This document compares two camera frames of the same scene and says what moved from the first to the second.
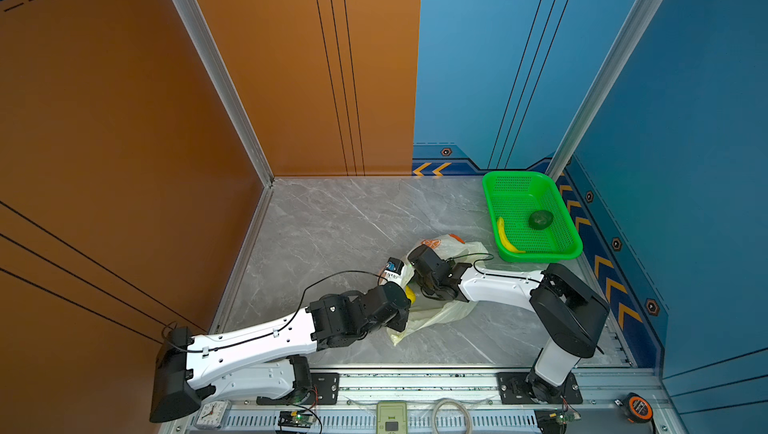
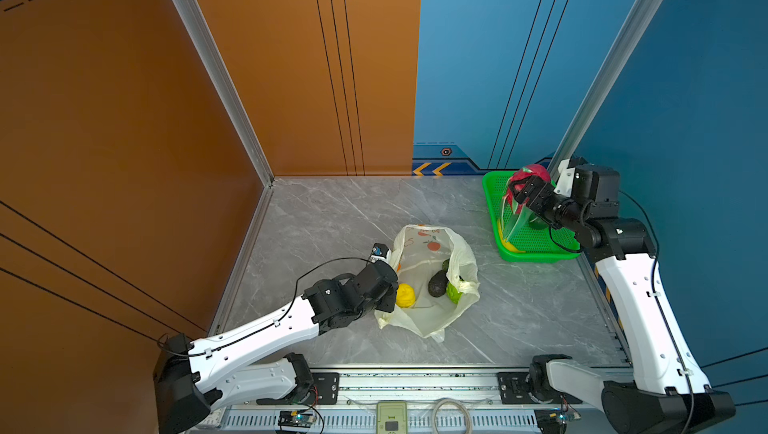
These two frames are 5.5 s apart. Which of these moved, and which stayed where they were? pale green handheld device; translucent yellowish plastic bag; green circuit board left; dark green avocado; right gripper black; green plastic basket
Moved: right gripper black; translucent yellowish plastic bag
Stayed: dark green avocado; green circuit board left; pale green handheld device; green plastic basket
